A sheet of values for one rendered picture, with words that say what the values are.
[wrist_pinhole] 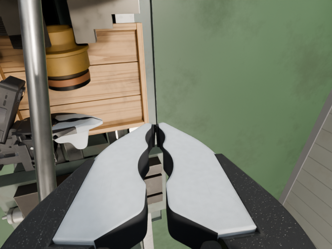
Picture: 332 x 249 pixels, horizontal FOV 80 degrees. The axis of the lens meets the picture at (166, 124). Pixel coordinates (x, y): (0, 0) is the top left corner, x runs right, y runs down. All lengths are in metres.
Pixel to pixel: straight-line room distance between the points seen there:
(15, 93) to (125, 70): 0.30
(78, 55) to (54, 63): 0.04
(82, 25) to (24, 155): 0.25
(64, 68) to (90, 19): 0.08
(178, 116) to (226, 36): 0.74
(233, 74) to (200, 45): 0.42
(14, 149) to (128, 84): 0.32
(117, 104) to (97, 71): 0.11
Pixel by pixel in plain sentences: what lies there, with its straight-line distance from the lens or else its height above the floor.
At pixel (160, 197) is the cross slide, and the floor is 0.97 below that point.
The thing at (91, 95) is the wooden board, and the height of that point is 0.88.
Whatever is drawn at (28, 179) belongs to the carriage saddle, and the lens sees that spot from 0.75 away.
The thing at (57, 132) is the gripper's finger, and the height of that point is 1.12.
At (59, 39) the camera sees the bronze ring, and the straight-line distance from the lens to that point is 0.36.
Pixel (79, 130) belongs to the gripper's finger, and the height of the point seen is 1.11.
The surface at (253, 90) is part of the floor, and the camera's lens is 2.09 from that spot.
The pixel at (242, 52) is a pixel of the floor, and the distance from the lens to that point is 1.89.
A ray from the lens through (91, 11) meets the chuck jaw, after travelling 0.36.
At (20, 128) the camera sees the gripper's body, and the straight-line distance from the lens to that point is 0.44.
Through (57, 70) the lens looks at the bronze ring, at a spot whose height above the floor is 1.12.
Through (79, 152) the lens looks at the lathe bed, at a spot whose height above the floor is 0.87.
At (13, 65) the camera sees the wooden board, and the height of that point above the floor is 0.88.
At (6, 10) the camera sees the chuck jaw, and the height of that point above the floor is 1.16.
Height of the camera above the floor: 1.47
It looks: 57 degrees down
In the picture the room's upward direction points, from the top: 146 degrees clockwise
